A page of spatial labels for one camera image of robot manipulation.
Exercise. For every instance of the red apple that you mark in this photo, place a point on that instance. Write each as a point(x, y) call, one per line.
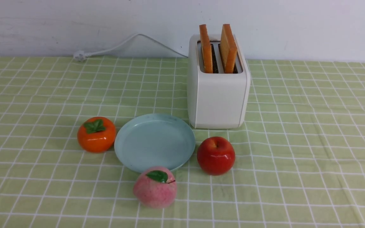
point(216, 155)

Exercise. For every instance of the pink peach with leaf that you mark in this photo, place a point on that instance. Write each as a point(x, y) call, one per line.
point(156, 187)

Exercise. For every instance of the white two-slot toaster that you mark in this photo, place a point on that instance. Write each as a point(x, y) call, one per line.
point(216, 100)

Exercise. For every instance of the green checkered tablecloth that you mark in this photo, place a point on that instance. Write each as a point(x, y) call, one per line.
point(300, 154)

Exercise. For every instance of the toasted bread slice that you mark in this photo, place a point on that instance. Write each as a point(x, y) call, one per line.
point(228, 49)
point(206, 49)

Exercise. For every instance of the light blue round plate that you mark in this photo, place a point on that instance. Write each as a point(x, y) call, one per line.
point(153, 140)

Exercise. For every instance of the orange persimmon with green leaf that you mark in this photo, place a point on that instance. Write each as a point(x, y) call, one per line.
point(96, 135)

